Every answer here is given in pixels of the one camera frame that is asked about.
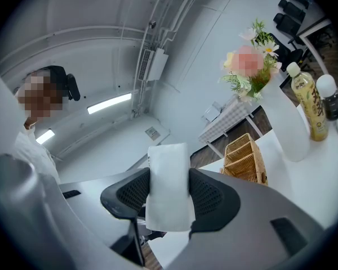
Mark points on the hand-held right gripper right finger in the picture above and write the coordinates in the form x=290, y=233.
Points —
x=242, y=229

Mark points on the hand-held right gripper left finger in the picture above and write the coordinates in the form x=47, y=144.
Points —
x=101, y=201

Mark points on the white tissue pack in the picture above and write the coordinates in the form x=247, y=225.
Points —
x=169, y=184

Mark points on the wicker storage basket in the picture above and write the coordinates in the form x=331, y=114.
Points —
x=242, y=159

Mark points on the person's white coat torso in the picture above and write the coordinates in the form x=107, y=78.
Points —
x=36, y=153

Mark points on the ceiling strip light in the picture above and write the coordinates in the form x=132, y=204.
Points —
x=45, y=136
x=110, y=103

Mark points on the checked cloth table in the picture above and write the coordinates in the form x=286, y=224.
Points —
x=225, y=122

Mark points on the white vase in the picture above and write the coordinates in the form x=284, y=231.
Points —
x=287, y=128

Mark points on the small white box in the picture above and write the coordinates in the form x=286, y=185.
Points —
x=212, y=112

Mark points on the person's head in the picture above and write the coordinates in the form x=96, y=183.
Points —
x=40, y=94

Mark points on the yellow tea bottle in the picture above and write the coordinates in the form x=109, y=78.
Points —
x=312, y=108

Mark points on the white air conditioner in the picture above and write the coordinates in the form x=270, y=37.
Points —
x=155, y=65

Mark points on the dark bottle white cap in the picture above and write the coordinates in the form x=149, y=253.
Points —
x=331, y=100

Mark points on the pastel artificial flowers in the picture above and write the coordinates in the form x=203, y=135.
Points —
x=248, y=63

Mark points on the white wall panel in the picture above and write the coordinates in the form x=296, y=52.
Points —
x=152, y=133

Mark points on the black head camera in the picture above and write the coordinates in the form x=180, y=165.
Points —
x=73, y=87

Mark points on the dark desk white frame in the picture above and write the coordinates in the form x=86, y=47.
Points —
x=312, y=28

